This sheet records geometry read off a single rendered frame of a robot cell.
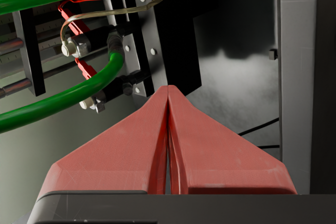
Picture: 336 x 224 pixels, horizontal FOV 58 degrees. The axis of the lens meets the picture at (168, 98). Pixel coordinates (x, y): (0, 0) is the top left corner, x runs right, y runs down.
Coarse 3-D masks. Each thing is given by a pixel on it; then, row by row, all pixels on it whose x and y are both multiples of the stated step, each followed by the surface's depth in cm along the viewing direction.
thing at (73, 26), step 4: (64, 12) 43; (68, 12) 43; (64, 16) 44; (68, 16) 43; (76, 20) 43; (80, 20) 43; (72, 24) 42; (76, 24) 42; (80, 24) 42; (84, 24) 43; (72, 28) 43; (76, 28) 42; (80, 28) 42; (84, 28) 42; (88, 28) 42; (76, 32) 42; (80, 32) 42
